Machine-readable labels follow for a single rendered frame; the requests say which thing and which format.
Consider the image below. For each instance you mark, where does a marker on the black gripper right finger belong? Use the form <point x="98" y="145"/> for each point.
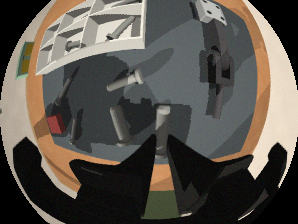
<point x="194" y="175"/>

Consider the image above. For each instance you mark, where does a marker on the dark grey flat bar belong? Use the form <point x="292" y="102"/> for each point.
<point x="218" y="41"/>

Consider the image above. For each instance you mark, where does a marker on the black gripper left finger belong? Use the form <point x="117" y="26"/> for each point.
<point x="131" y="177"/>

